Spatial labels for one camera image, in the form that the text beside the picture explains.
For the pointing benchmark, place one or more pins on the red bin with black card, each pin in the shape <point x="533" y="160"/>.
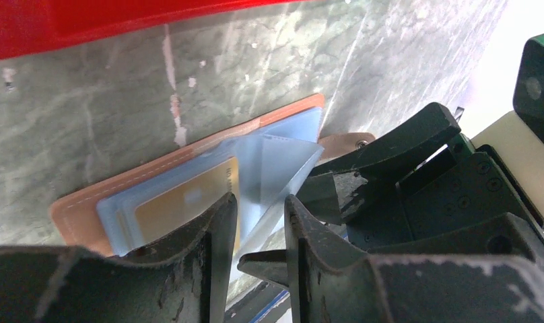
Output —
<point x="29" y="27"/>

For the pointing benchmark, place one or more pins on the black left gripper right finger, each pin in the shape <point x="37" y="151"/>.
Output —
<point x="330" y="280"/>

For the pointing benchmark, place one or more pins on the tan leather card holder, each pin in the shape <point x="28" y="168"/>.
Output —
<point x="275" y="153"/>

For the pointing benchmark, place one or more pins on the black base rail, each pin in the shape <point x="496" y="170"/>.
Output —
<point x="263" y="303"/>

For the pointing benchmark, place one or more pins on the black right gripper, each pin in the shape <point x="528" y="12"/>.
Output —
<point x="471" y="205"/>

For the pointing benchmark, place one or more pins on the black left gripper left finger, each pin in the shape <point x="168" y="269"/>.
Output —
<point x="182" y="277"/>

